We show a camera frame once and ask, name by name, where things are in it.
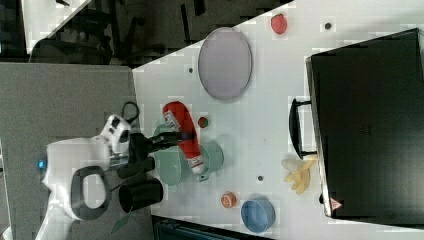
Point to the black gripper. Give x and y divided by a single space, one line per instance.
141 147

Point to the red ketchup bottle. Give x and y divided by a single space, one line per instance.
177 117

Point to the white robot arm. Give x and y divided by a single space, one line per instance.
75 175

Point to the small red tomato toy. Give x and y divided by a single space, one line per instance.
203 122

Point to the teal metal pot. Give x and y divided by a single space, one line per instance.
211 160

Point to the large black cylinder cup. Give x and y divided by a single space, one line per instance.
141 194

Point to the grey round plate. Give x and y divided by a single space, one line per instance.
225 64

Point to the blue bowl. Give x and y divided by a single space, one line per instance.
258 214

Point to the yellow banana bunch toy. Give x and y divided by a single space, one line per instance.
299 172

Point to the red strawberry toy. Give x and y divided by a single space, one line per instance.
279 24

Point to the black toaster oven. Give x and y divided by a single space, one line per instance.
367 111

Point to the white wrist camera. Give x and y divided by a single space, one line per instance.
116 132

